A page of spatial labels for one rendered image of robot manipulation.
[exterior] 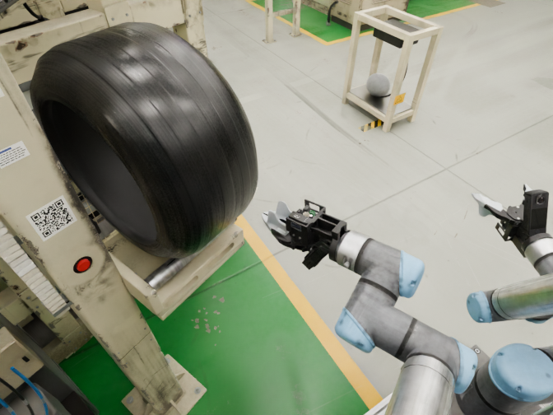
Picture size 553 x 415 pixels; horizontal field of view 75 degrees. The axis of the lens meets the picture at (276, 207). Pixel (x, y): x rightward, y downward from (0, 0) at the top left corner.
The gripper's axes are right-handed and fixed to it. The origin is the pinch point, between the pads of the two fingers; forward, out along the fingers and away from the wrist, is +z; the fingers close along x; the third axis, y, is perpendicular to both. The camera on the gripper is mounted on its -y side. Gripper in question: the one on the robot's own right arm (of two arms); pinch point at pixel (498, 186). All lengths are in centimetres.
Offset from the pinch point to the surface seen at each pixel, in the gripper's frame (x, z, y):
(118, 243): -118, 13, 10
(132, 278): -104, -12, -3
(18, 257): -115, -21, -27
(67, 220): -106, -14, -28
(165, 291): -98, -12, 7
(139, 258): -110, 6, 11
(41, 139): -102, -11, -46
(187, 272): -93, -6, 7
